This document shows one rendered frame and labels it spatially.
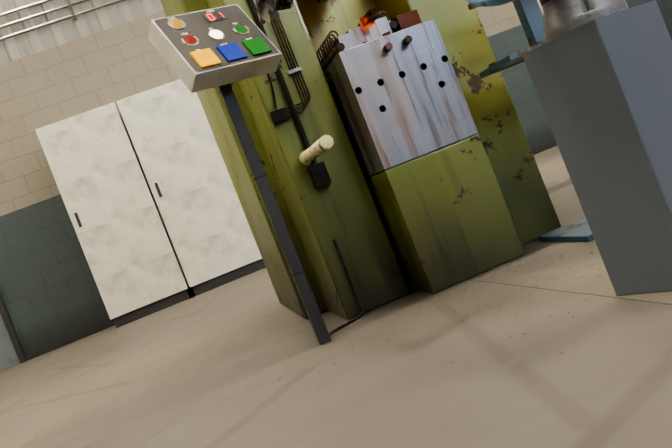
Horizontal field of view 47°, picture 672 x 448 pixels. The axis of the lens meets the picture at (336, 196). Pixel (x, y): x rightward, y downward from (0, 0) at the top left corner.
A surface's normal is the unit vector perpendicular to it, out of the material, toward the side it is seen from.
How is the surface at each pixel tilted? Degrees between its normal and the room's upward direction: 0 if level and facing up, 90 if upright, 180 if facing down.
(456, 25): 90
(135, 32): 90
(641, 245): 90
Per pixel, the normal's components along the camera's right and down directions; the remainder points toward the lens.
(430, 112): 0.18, -0.07
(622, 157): -0.80, 0.32
